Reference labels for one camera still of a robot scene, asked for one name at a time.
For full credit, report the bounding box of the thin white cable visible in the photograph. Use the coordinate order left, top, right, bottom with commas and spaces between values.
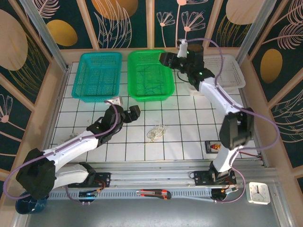
144, 124, 168, 143

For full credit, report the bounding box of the thin blue cable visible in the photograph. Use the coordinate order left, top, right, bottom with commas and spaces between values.
136, 66, 167, 95

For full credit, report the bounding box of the green plastic basket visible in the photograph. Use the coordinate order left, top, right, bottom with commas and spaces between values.
127, 49, 176, 103

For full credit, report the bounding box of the white plastic basket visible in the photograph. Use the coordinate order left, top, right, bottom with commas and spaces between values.
188, 54, 246, 96

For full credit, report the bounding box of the teal plastic basket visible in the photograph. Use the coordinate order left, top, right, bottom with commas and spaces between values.
71, 52, 123, 104

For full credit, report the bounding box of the small black circuit board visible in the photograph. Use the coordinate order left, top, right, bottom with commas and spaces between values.
212, 186, 239, 199
79, 190, 98, 198

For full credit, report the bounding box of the red black utility knife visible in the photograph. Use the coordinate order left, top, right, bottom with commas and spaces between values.
136, 189, 171, 201

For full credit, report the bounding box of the small black tray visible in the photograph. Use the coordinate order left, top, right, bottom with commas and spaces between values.
205, 140, 222, 155

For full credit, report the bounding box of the dark blue mug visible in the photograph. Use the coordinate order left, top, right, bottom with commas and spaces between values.
15, 192, 49, 215

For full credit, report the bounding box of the white square clock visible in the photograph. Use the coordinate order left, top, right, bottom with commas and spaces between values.
246, 182, 271, 205

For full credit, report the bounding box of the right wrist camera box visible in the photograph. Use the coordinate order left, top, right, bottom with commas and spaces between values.
177, 38, 189, 58

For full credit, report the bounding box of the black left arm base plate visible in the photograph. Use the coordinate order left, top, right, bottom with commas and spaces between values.
68, 172, 111, 189

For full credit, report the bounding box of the aluminium mounting rail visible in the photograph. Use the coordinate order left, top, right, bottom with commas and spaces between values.
23, 160, 277, 190

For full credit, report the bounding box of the aluminium frame post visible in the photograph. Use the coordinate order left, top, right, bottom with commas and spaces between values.
18, 0, 70, 71
236, 0, 270, 65

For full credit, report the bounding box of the grey slotted cable duct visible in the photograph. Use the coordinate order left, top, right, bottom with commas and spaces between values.
48, 190, 214, 201

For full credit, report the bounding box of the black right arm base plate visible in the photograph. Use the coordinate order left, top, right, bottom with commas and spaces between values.
193, 170, 237, 187

